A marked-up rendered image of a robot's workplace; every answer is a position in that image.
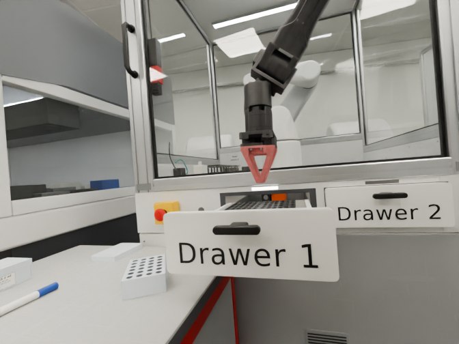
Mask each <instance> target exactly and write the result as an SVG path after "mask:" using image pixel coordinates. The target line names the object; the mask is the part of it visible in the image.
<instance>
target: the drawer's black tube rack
mask: <svg viewBox="0 0 459 344"><path fill-rule="evenodd" d="M276 208H279V209H280V208H296V200H285V201H250V202H236V203H234V204H233V205H231V206H229V207H227V208H226V209H224V210H257V209H276Z"/></svg>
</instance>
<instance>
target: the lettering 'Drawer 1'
mask: <svg viewBox="0 0 459 344"><path fill-rule="evenodd" d="M182 245H187V246H190V247H191V248H192V251H193V257H192V259H191V260H189V261H183V258H182ZM301 246H302V248H305V247H307V248H308V257H309V265H303V266H304V268H318V266H316V265H312V257H311V244H304V245H301ZM179 249H180V263H191V262H193V261H194V260H195V248H194V247H193V245H192V244H189V243H185V242H179ZM205 250H208V248H204V249H203V250H202V248H200V257H201V263H202V264H204V260H203V252H204V251H205ZM214 250H219V251H221V254H222V255H221V254H216V255H213V256H212V262H213V264H216V265H219V264H221V263H222V264H223V265H225V255H224V252H223V250H222V249H221V248H213V249H212V251H214ZM249 251H250V249H247V254H246V258H245V260H244V257H243V255H242V251H241V249H240V248H238V249H237V253H236V260H235V259H234V256H233V253H232V250H231V249H230V248H229V253H230V255H231V258H232V261H233V264H234V265H237V263H238V256H239V252H240V256H241V259H242V262H243V265H244V266H247V262H248V258H249ZM260 251H264V252H265V253H266V254H267V256H258V253H259V252H260ZM285 251H286V250H285V249H281V250H279V252H278V249H275V256H276V265H277V267H279V253H280V252H285ZM215 257H222V260H221V261H220V262H216V261H215V260H214V258H215ZM258 258H265V259H270V254H269V252H268V251H267V250H266V249H263V248H261V249H258V250H256V252H255V262H256V263H257V264H258V265H259V266H264V267H265V266H269V265H270V263H267V264H262V263H260V262H259V261H258Z"/></svg>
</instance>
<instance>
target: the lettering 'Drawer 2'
mask: <svg viewBox="0 0 459 344"><path fill-rule="evenodd" d="M431 206H437V211H435V213H433V215H431V217H430V219H441V217H433V216H434V215H435V214H437V213H438V212H439V210H440V207H439V206H438V205H437V204H431V205H429V207H431ZM340 209H347V210H348V218H345V219H341V215H340ZM400 210H403V211H404V213H399V214H398V211H400ZM414 210H418V208H415V209H411V219H413V211H414ZM360 211H361V210H357V211H356V210H355V211H354V219H355V220H357V212H360ZM365 211H370V212H371V214H364V215H363V218H364V219H365V220H370V219H372V220H373V212H372V211H371V210H364V212H365ZM376 211H377V213H378V217H379V219H380V220H382V219H383V214H384V212H385V215H386V217H387V220H390V217H391V211H392V209H390V211H389V217H388V216H387V213H386V210H382V215H381V217H380V213H379V211H378V210H376ZM338 214H339V220H348V219H349V218H350V215H351V213H350V210H349V209H348V208H346V207H339V208H338ZM401 214H407V213H406V210H404V209H398V210H396V212H395V216H396V218H398V219H400V220H405V219H407V218H399V217H398V215H401ZM366 215H371V217H370V218H369V219H366V218H365V216H366Z"/></svg>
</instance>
